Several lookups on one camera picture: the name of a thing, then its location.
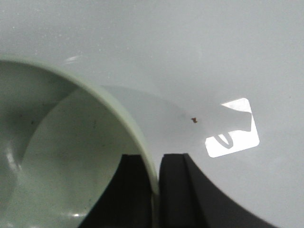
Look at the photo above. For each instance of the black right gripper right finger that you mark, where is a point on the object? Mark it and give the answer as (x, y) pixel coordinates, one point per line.
(189, 199)

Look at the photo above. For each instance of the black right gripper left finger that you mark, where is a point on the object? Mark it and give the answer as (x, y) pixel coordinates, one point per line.
(127, 200)

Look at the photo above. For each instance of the green bowl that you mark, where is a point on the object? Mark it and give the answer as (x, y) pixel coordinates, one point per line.
(61, 142)

